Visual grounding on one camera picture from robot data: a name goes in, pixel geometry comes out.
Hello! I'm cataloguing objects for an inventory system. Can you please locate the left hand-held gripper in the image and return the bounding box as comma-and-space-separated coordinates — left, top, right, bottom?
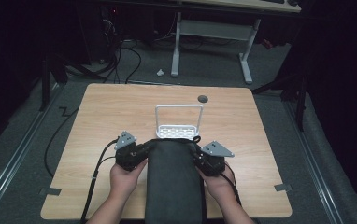
114, 130, 150, 172

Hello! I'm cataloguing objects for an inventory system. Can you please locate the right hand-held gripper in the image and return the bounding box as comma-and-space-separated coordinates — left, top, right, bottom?
193, 140, 236, 177

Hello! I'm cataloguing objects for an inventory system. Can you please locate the dark cloth with yellow lining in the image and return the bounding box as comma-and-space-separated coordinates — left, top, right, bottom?
141, 135, 207, 224

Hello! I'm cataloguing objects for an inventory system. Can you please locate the white rack with handle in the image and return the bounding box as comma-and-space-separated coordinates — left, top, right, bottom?
154, 104, 205, 141

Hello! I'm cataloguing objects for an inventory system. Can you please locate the person's left hand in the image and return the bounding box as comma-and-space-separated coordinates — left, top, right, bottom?
108, 158, 149, 201

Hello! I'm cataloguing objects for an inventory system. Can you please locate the person's right hand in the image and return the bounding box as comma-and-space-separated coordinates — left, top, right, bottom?
197, 163, 238, 203

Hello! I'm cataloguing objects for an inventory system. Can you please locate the grey tape piece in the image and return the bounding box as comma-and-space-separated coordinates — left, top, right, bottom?
38, 187, 63, 197
274, 183, 293, 192

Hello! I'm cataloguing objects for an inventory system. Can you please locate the black stand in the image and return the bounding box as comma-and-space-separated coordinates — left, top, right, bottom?
250, 70, 309, 132
38, 52, 69, 112

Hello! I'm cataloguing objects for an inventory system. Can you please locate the dark computer tower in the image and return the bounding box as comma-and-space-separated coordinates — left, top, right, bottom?
99, 5, 122, 63

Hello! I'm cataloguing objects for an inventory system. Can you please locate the white desk with metal legs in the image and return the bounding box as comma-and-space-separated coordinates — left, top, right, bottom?
170, 0, 302, 85

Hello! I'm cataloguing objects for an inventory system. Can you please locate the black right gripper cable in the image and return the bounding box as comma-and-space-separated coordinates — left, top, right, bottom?
218, 161, 243, 207

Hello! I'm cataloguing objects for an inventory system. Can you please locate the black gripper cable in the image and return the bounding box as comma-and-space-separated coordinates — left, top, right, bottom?
79, 138, 121, 224
218, 161, 243, 207

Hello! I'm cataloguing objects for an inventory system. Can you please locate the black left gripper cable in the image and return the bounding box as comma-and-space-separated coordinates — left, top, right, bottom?
79, 138, 121, 224

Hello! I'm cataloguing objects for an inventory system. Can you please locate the black floor cable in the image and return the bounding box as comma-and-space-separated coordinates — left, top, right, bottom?
43, 106, 80, 179

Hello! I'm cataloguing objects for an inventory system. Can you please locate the bundle of black cables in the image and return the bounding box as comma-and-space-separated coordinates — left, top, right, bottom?
102, 38, 143, 85

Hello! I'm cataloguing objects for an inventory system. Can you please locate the metal floor rail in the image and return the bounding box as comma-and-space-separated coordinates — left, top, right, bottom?
283, 99, 345, 224
0, 83, 61, 217

